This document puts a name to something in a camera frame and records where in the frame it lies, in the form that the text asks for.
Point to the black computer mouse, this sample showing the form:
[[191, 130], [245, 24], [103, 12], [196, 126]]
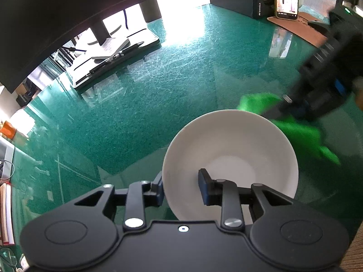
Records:
[[319, 25]]

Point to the black curved monitor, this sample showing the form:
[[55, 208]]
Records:
[[56, 14]]

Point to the black monitor stand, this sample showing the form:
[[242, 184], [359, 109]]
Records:
[[85, 70]]

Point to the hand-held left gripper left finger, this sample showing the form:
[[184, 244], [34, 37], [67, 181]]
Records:
[[160, 189]]

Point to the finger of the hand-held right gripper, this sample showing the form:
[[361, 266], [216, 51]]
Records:
[[289, 107]]

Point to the green cloth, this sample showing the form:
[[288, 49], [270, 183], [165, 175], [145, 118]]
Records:
[[306, 136]]

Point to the white bowl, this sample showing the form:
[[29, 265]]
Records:
[[232, 141]]

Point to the black pen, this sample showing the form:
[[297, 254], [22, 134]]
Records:
[[127, 49]]

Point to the eyeglasses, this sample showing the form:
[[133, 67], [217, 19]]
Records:
[[8, 257]]

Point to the stack of books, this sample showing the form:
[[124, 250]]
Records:
[[6, 215]]

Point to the brown mouse pad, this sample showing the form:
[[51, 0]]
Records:
[[300, 31]]

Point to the small orange container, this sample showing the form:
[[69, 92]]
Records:
[[7, 129]]

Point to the small notebook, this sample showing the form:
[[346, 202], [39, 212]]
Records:
[[109, 46]]

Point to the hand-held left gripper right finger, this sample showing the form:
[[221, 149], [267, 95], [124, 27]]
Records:
[[203, 188]]

